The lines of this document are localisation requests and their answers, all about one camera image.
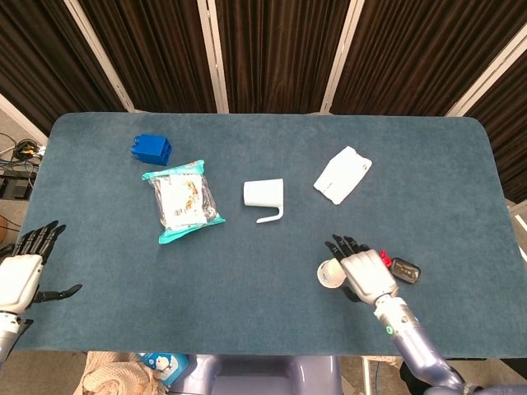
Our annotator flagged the white butterfly print paper cup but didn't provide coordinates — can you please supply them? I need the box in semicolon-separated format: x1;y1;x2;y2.
316;258;349;289

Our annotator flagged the black box on floor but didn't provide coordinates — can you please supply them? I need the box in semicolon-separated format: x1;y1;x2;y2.
0;171;37;202

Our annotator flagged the black key fob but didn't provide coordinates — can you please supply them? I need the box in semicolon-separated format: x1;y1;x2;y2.
389;257;422;285

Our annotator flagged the brown curtain panel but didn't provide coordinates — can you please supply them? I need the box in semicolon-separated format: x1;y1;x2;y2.
469;80;527;203
331;0;527;116
77;0;218;114
213;0;351;115
0;0;127;132

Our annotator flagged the white flat pouch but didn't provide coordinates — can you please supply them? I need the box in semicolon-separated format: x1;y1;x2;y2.
313;146;373;206

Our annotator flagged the teal edged clear snack bag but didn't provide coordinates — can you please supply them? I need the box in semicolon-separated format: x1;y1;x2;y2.
141;160;226;245

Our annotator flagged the white plastic mug with handle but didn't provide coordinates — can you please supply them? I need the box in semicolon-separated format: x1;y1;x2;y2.
242;178;286;225

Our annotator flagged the blue plastic building block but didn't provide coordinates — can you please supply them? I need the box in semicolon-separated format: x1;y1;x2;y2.
129;133;174;167

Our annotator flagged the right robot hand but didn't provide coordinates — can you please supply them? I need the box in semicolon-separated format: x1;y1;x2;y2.
324;234;400;306

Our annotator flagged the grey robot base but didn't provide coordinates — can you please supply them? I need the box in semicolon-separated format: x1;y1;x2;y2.
170;353;343;395

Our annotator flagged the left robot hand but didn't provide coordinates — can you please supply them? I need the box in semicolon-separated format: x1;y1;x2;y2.
0;221;83;316

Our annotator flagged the blue and white packet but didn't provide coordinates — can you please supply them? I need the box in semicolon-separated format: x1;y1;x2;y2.
138;352;191;386

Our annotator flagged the bundle of floor cables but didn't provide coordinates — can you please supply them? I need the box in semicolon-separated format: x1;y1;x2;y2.
0;137;47;168

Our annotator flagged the white partition post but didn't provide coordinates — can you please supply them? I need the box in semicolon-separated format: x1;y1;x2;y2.
319;0;366;114
196;0;230;114
446;25;527;118
63;0;139;113
0;93;49;146

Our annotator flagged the beige knitted cloth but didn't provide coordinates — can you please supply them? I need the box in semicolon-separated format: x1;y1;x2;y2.
82;351;170;395

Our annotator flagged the blue grey table cloth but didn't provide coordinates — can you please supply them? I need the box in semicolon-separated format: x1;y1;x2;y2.
12;112;522;359

